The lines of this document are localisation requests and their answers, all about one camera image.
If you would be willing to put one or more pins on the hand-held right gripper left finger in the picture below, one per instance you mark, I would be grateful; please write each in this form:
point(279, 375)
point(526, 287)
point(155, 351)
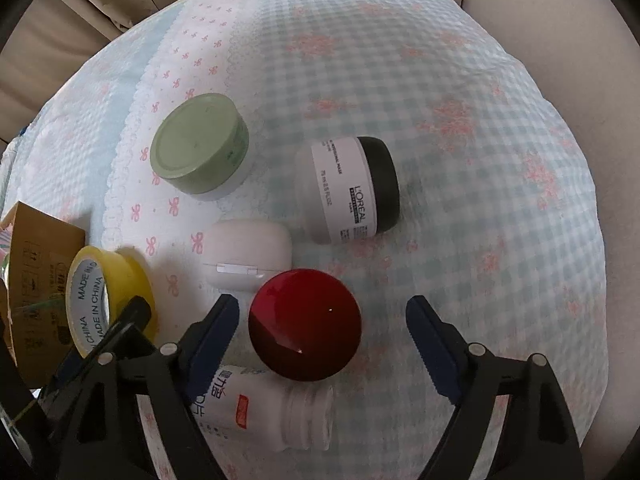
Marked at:
point(216, 340)

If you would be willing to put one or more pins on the beige sofa cushion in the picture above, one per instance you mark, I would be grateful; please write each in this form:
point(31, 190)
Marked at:
point(565, 60)

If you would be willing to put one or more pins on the white earbud case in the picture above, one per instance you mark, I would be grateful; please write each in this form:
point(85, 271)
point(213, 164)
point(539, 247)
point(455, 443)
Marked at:
point(245, 250)

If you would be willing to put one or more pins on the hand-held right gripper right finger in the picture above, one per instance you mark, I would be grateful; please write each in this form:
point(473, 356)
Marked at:
point(431, 347)

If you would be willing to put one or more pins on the brown cardboard box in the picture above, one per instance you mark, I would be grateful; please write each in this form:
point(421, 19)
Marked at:
point(35, 250)

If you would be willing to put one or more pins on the yellow tape roll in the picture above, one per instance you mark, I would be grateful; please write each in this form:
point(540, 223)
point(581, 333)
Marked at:
point(125, 270)

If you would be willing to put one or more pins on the checked floral printed cloth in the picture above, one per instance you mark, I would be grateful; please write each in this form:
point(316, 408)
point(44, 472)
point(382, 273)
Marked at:
point(400, 110)

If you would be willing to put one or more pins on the green lidded jar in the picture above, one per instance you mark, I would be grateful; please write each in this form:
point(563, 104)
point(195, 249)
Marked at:
point(195, 145)

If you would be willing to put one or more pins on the white plastic bottle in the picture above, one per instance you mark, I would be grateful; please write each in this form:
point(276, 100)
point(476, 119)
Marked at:
point(295, 415)

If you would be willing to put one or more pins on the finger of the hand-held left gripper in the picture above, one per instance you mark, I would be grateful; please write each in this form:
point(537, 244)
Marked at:
point(131, 321)

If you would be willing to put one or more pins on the red round lid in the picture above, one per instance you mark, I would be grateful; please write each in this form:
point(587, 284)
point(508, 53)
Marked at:
point(305, 325)

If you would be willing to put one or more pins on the grey jar with black lid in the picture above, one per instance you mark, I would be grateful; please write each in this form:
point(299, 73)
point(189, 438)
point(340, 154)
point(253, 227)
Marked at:
point(340, 190)

